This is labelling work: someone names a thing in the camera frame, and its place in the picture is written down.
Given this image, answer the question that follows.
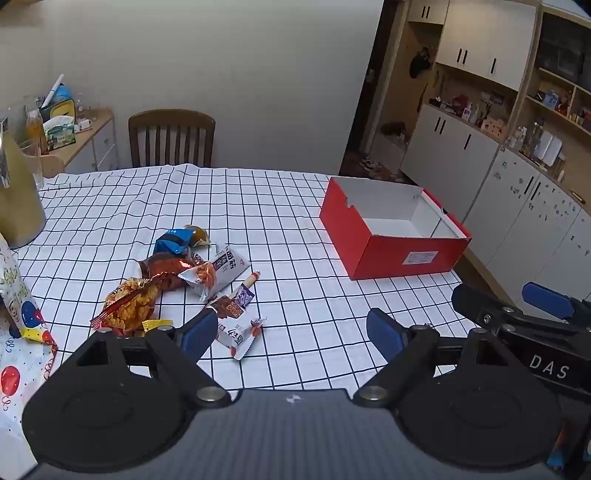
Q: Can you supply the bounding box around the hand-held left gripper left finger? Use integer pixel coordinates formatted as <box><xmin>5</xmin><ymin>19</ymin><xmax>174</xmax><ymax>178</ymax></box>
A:
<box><xmin>74</xmin><ymin>308</ymin><xmax>232</xmax><ymax>408</ymax></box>

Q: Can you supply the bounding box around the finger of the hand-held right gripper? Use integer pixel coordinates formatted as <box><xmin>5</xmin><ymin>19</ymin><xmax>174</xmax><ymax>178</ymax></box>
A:
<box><xmin>451</xmin><ymin>282</ymin><xmax>528</xmax><ymax>343</ymax></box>
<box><xmin>522</xmin><ymin>281</ymin><xmax>591</xmax><ymax>331</ymax></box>

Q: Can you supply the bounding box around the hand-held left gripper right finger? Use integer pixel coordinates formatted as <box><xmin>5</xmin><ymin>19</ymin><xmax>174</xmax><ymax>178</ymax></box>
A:
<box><xmin>353</xmin><ymin>308</ymin><xmax>509</xmax><ymax>408</ymax></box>

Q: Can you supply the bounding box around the small white snack packet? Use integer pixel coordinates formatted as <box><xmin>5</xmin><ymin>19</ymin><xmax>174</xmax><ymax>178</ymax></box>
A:
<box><xmin>208</xmin><ymin>295</ymin><xmax>269</xmax><ymax>361</ymax></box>

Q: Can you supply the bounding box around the dark red foil snack packet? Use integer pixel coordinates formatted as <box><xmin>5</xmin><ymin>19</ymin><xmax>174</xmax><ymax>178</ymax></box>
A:
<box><xmin>139</xmin><ymin>251</ymin><xmax>208</xmax><ymax>292</ymax></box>

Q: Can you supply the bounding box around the large white spicy strip packet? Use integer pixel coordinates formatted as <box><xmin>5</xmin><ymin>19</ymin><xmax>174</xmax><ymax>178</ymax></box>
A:
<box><xmin>178</xmin><ymin>244</ymin><xmax>253</xmax><ymax>304</ymax></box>

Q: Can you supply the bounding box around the red cardboard box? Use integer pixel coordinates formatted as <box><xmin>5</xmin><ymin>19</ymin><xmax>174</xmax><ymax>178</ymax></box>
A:
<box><xmin>320</xmin><ymin>176</ymin><xmax>472</xmax><ymax>281</ymax></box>

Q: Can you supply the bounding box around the orange chips bag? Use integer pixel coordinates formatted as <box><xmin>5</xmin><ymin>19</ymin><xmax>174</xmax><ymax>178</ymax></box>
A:
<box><xmin>90</xmin><ymin>277</ymin><xmax>161</xmax><ymax>336</ymax></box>

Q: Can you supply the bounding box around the blue snack packet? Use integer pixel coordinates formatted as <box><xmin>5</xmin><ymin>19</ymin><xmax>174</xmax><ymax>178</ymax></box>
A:
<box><xmin>154</xmin><ymin>228</ymin><xmax>195</xmax><ymax>256</ymax></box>

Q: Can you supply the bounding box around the braised egg packet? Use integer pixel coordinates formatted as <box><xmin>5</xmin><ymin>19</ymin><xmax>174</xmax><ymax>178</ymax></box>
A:
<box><xmin>184</xmin><ymin>224</ymin><xmax>211</xmax><ymax>248</ymax></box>

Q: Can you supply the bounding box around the balloon print gift bag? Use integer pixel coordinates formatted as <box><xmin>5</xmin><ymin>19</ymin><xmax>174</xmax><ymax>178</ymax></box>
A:
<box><xmin>0</xmin><ymin>233</ymin><xmax>59</xmax><ymax>477</ymax></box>

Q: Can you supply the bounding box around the wooden chair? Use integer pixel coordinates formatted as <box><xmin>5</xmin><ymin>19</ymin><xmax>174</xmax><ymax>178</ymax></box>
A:
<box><xmin>128</xmin><ymin>109</ymin><xmax>216</xmax><ymax>169</ymax></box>

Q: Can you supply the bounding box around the wooden sideboard with white drawers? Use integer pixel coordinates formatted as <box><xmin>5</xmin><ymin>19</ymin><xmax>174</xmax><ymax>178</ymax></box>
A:
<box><xmin>44</xmin><ymin>108</ymin><xmax>120</xmax><ymax>175</ymax></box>

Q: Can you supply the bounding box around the gold pitcher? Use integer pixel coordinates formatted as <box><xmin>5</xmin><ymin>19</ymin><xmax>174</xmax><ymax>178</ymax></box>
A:
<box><xmin>0</xmin><ymin>117</ymin><xmax>47</xmax><ymax>250</ymax></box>

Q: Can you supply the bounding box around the clear drinking glass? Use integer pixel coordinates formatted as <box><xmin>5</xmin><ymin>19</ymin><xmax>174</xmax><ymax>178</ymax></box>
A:
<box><xmin>18</xmin><ymin>138</ymin><xmax>45</xmax><ymax>191</ymax></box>

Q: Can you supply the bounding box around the green tissue box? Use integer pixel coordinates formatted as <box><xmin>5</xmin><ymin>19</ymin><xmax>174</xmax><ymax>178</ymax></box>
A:
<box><xmin>43</xmin><ymin>116</ymin><xmax>77</xmax><ymax>151</ymax></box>

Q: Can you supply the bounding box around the orange drink bottle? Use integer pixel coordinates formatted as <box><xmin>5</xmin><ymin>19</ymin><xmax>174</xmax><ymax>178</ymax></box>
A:
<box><xmin>25</xmin><ymin>108</ymin><xmax>49</xmax><ymax>156</ymax></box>

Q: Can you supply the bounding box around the blue and yellow box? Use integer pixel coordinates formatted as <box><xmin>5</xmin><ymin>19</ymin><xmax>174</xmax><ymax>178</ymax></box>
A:
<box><xmin>39</xmin><ymin>85</ymin><xmax>77</xmax><ymax>123</ymax></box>

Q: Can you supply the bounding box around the white stick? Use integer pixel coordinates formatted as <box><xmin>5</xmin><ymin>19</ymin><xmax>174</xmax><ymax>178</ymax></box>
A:
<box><xmin>41</xmin><ymin>73</ymin><xmax>66</xmax><ymax>110</ymax></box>

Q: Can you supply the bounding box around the white and wood wall cabinet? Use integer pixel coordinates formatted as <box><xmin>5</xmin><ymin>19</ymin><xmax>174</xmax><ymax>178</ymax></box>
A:
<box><xmin>369</xmin><ymin>0</ymin><xmax>591</xmax><ymax>315</ymax></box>

